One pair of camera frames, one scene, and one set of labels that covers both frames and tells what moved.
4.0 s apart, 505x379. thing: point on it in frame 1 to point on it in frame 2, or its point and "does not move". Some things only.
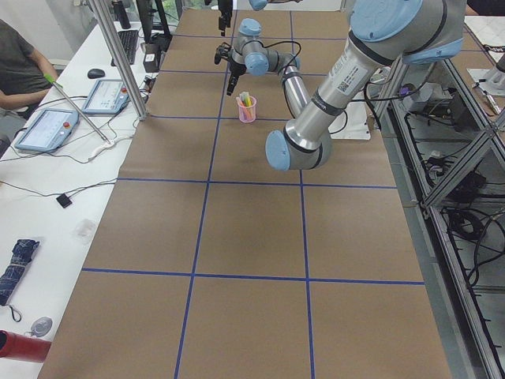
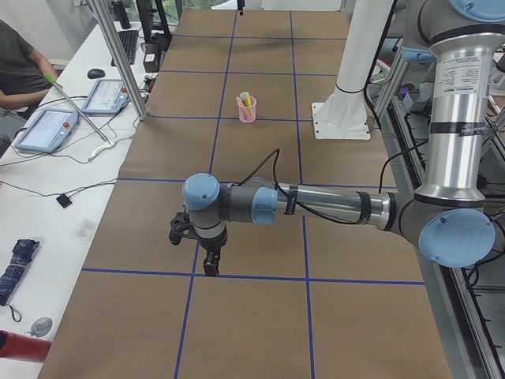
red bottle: [24, 348] does not move
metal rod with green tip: [50, 79] does not move
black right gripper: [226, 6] to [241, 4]
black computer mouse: [95, 73] does not move
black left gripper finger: [232, 84] to [211, 264]
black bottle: [121, 14] does not move
